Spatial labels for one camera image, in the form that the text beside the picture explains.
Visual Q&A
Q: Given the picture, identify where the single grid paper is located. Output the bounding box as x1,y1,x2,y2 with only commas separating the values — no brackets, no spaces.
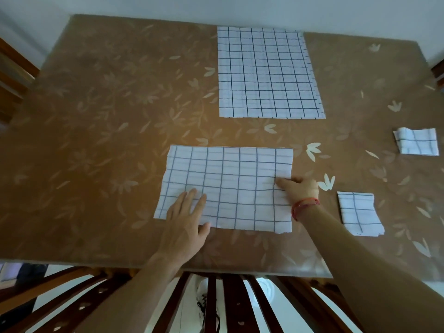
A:
337,191,385,237
154,145,295,234

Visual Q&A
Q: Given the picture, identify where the wooden chair with sticker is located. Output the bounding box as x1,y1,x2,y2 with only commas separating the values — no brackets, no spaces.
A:
431,58,444,91

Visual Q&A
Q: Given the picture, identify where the person's left hand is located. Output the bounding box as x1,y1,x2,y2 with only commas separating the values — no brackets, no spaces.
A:
156,188,211,268

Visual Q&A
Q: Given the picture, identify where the person's left forearm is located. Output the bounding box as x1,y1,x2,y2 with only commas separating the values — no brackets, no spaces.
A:
74,256,183,333

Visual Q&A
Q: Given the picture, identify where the red string bracelet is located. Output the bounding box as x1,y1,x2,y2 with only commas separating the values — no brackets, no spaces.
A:
291,197,321,222

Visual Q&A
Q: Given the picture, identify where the person's right forearm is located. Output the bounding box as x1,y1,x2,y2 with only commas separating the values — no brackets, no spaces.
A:
298,204,444,333

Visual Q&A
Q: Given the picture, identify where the wooden table with floral cover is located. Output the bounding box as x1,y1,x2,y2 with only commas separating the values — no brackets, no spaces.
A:
0,14,444,278

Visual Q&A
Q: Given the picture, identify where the person's right hand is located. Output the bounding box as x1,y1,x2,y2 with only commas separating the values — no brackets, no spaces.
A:
276,176,320,205

